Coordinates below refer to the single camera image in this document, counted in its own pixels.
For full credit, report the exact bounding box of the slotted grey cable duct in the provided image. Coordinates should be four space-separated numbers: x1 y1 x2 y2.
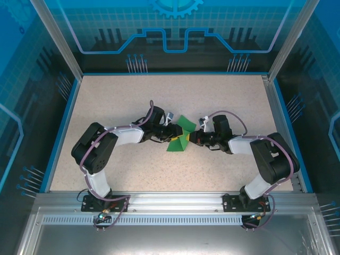
41 215 244 226

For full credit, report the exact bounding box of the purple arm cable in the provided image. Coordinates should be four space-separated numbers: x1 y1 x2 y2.
207 110 295 231
79 100 132 231

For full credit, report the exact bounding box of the aluminium mounting rail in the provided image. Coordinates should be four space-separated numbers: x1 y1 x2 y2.
34 191 318 215

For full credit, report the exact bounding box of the aluminium side rail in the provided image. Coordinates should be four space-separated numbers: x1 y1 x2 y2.
261 74 305 192

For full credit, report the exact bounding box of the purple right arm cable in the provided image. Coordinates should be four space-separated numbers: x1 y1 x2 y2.
207 110 295 231

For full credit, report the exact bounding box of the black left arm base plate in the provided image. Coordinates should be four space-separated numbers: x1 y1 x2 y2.
81 194 130 213

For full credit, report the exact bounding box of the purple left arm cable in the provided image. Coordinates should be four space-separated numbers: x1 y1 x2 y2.
79 100 132 231

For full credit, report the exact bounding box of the metal tray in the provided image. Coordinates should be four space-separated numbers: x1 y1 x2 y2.
14 207 333 255

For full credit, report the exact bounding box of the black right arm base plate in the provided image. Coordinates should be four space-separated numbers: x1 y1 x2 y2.
222 194 271 213

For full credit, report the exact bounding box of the green square paper sheet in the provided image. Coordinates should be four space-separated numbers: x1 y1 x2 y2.
166 115 197 152

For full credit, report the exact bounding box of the blue table edge strip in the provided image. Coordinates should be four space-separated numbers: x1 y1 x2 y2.
39 79 82 193

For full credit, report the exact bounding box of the aluminium frame post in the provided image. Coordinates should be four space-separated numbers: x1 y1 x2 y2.
267 0 321 82
28 0 83 80

